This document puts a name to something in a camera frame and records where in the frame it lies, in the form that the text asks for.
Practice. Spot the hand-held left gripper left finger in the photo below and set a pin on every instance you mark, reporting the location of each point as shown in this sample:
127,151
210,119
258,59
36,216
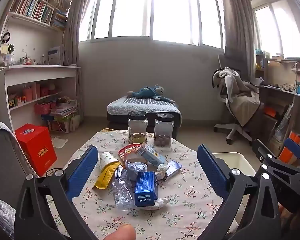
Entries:
82,170

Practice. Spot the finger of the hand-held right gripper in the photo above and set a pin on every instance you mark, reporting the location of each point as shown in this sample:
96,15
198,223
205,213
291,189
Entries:
293,147
263,152

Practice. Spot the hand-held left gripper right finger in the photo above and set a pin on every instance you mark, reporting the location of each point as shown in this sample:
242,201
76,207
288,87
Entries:
211,167

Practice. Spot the white plastic bin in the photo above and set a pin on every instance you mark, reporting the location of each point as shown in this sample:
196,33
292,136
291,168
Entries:
237,162

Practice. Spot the dark blue small box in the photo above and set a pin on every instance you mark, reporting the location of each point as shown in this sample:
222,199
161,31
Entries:
173,168

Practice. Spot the white foam wrap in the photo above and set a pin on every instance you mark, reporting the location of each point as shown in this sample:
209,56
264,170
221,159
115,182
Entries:
161,202

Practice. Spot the person's right hand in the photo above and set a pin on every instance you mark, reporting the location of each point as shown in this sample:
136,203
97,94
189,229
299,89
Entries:
286,213

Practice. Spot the person's left hand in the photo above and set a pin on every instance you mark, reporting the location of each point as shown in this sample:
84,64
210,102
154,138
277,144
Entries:
120,233

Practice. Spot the orange and white box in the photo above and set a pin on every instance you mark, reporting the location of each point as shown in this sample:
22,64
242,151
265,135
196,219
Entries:
287,155

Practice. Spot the clear plastic bag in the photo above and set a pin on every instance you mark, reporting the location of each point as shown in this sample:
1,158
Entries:
122,192
283,125

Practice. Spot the yellow snack packet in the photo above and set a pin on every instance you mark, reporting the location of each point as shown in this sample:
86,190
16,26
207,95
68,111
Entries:
106,177

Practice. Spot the white paper cup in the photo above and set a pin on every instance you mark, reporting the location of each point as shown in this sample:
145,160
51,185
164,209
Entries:
107,158

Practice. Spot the white office chair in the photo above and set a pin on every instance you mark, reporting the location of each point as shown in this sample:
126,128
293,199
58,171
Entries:
236,130

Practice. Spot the white paper sheet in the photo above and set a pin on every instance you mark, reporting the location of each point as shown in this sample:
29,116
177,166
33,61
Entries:
59,142

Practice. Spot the orange flat box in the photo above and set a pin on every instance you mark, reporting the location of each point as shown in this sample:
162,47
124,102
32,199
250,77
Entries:
270,111

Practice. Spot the cream fabric bag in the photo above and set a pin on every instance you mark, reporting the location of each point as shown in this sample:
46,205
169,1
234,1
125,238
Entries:
75,123

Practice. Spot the red instant noodle bowl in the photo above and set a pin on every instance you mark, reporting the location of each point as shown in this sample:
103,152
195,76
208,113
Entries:
126,150

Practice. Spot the crumpled white tissue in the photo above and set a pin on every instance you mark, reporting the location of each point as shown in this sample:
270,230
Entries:
162,168

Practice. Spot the red cardboard box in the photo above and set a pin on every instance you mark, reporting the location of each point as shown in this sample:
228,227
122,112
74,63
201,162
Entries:
36,147

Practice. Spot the wooden desk with shelves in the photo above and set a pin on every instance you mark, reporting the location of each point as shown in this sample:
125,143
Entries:
277,97

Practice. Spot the crumpled grey plastic wrap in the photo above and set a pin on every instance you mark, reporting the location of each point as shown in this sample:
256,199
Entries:
135,168

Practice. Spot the dark low bed base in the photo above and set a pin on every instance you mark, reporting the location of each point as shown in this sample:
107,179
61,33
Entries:
117,123

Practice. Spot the clear jar with brown balls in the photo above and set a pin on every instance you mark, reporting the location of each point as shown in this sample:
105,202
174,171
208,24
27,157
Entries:
163,130

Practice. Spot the light blue carton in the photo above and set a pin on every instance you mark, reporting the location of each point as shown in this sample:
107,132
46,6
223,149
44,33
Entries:
151,155

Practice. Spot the blue medicine box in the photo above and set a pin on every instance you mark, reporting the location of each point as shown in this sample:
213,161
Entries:
145,187

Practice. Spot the beige blanket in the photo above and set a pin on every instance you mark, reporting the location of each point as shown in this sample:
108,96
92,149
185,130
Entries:
236,92

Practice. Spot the clear jar with yellow nuts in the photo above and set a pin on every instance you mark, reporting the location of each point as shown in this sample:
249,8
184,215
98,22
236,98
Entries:
137,127

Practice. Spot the pink basket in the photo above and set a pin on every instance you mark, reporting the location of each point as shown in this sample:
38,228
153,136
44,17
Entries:
43,108

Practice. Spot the padded ottoman with quilt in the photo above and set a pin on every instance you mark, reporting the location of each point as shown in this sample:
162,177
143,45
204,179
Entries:
145,106

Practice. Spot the blue plush monkey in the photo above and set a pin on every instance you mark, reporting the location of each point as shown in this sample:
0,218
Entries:
147,92

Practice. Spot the white shelving unit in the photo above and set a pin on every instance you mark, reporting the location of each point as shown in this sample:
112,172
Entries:
40,72

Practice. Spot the white desk calendar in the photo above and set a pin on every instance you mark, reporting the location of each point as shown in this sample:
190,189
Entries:
55,55

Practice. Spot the small window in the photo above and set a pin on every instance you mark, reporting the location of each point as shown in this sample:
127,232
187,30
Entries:
277,30

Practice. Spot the grey curtain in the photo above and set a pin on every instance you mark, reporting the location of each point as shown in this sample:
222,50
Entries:
236,17
73,17

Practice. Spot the small doll figure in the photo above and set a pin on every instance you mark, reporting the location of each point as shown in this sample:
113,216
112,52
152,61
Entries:
6,38

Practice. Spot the large window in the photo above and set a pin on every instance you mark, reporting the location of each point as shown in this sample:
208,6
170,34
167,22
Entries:
152,10

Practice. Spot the row of books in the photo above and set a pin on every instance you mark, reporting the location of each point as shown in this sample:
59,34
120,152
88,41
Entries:
37,7

